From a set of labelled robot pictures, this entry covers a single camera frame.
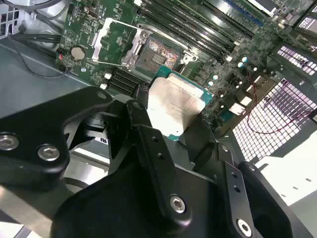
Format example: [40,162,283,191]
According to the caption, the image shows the silver CPU green board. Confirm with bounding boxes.
[145,64,215,142]

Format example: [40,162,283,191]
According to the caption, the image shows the metal socket cover frame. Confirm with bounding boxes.
[91,17,151,69]

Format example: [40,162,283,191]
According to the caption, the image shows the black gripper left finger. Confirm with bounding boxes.
[0,83,194,231]

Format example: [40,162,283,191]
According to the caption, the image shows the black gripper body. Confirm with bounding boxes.
[53,151,230,238]

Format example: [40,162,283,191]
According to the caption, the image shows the metal locking lever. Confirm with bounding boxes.
[136,23,191,50]

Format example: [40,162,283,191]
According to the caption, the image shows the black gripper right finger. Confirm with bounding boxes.
[184,116,314,238]

